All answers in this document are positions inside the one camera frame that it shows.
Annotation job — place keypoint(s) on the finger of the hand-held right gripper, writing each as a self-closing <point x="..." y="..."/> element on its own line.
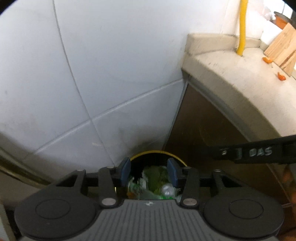
<point x="222" y="151"/>

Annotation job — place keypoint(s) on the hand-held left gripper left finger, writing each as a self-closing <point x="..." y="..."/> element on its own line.
<point x="124" y="172"/>

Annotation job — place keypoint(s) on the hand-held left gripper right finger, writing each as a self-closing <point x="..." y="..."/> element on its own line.
<point x="173" y="172"/>

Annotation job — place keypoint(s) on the green white packet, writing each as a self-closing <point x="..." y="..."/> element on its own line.
<point x="136" y="185"/>

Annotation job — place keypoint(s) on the napa cabbage leaf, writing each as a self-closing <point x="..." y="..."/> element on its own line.
<point x="156" y="176"/>

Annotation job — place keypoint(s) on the black trash can gold rim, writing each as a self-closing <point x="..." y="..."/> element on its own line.
<point x="150" y="160"/>

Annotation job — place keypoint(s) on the person's right hand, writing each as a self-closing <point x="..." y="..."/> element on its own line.
<point x="290" y="183"/>

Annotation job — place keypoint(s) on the brown cabinet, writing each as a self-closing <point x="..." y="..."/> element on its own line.
<point x="208" y="120"/>

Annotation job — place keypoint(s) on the orange peel piece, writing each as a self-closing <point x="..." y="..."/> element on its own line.
<point x="267" y="59"/>
<point x="282" y="77"/>

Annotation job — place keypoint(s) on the wooden knife block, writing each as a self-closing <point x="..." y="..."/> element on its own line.
<point x="282" y="48"/>

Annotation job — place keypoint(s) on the yellow pipe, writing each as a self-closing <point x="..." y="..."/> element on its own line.
<point x="242" y="27"/>

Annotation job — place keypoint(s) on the orange bowl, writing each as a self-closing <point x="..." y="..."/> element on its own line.
<point x="281" y="19"/>

